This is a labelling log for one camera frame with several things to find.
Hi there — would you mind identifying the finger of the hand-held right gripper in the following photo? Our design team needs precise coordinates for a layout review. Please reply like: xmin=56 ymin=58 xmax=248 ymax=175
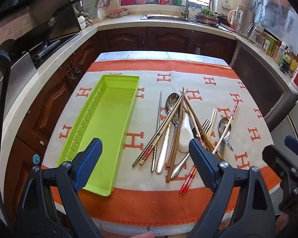
xmin=262 ymin=144 xmax=298 ymax=214
xmin=284 ymin=135 xmax=298 ymax=159

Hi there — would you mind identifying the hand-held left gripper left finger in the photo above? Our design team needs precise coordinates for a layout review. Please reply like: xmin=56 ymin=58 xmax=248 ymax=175
xmin=15 ymin=137 xmax=103 ymax=238

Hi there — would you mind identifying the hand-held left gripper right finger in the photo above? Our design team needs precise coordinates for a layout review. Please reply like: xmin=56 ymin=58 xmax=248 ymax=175
xmin=188 ymin=138 xmax=277 ymax=238

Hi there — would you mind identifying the wooden chopsticks pair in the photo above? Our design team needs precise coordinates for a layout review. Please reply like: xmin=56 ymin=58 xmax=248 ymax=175
xmin=181 ymin=109 xmax=218 ymax=192

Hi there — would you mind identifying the dark brown wooden chopstick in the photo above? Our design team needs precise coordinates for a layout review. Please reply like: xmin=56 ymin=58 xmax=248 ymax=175
xmin=166 ymin=88 xmax=185 ymax=182
xmin=181 ymin=90 xmax=224 ymax=161
xmin=182 ymin=92 xmax=220 ymax=158

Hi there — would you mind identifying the white ceramic spoon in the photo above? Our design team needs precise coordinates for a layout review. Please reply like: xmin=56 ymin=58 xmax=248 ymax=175
xmin=177 ymin=112 xmax=194 ymax=153

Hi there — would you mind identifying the steel fork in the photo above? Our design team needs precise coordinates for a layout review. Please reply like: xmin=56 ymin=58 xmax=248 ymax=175
xmin=171 ymin=119 xmax=212 ymax=179

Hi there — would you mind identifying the small steel spoon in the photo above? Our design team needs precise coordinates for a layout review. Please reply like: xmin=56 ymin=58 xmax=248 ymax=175
xmin=218 ymin=117 xmax=234 ymax=152
xmin=171 ymin=115 xmax=180 ymax=154

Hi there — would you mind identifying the green plastic utensil tray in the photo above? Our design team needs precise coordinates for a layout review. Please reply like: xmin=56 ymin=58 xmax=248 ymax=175
xmin=56 ymin=74 xmax=141 ymax=197

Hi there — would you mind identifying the large steel spoon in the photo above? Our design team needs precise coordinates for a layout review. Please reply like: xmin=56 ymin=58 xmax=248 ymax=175
xmin=155 ymin=92 xmax=181 ymax=174

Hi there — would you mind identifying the orange white printed blanket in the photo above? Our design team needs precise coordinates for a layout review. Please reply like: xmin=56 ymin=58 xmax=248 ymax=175
xmin=41 ymin=59 xmax=282 ymax=225

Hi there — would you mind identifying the grey built-in appliance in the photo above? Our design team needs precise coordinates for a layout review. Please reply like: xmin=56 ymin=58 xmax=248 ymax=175
xmin=230 ymin=41 xmax=298 ymax=132

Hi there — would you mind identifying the row of condiment bottles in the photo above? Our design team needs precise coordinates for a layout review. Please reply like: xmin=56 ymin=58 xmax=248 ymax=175
xmin=262 ymin=36 xmax=298 ymax=91

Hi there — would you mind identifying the black gas stove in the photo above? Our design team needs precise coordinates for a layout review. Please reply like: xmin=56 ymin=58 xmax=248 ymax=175
xmin=30 ymin=33 xmax=78 ymax=68

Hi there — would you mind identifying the glass pitcher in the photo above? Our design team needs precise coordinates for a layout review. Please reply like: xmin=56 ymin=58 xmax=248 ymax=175
xmin=247 ymin=23 xmax=266 ymax=49

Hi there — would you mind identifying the white steel electric kettle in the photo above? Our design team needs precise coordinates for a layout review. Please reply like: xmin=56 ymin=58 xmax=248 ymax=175
xmin=228 ymin=5 xmax=256 ymax=36

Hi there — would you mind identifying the steel splatter shield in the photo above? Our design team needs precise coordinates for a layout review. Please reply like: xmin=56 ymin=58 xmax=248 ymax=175
xmin=48 ymin=0 xmax=82 ymax=41

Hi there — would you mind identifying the white kitchen countertop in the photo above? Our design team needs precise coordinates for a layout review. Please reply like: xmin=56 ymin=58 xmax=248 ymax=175
xmin=0 ymin=10 xmax=298 ymax=204

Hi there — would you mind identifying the strainer bowl with greens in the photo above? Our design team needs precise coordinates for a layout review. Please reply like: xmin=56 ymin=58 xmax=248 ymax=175
xmin=192 ymin=8 xmax=220 ymax=26

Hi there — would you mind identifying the black cooking pot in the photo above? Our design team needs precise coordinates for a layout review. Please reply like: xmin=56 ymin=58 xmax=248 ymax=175
xmin=215 ymin=12 xmax=230 ymax=25

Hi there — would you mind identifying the pink lidded food container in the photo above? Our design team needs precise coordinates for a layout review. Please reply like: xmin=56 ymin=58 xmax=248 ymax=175
xmin=108 ymin=9 xmax=125 ymax=19

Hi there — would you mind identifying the steel kitchen sink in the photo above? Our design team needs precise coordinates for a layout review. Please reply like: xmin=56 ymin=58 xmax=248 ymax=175
xmin=140 ymin=13 xmax=196 ymax=21

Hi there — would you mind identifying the black cable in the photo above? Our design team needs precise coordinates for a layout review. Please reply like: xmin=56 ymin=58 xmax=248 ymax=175
xmin=0 ymin=49 xmax=12 ymax=228

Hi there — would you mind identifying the clear plastic wall cover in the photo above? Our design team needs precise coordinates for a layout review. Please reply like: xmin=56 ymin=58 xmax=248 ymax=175
xmin=253 ymin=0 xmax=298 ymax=50

